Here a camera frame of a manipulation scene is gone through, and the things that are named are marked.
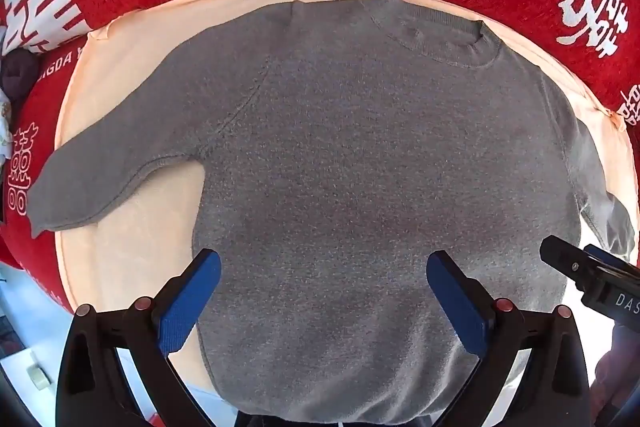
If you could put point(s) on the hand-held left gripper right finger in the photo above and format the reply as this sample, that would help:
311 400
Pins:
457 302

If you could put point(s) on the white floral cloth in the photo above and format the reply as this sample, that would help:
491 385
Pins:
4 127

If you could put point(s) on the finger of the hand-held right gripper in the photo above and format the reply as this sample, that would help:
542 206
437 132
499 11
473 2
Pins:
562 254
607 256

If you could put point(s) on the tape roll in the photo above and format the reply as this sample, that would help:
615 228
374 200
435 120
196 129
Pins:
37 376

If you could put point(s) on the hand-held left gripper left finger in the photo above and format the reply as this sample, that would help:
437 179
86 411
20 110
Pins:
187 302

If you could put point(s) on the dark purple cloth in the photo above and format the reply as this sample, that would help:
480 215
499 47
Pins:
17 74

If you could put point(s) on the cream mat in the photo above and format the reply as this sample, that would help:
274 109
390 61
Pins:
145 237

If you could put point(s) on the grey knit sweater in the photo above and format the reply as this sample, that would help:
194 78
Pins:
360 147

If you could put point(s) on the person's right hand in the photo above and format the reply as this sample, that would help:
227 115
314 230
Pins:
620 367

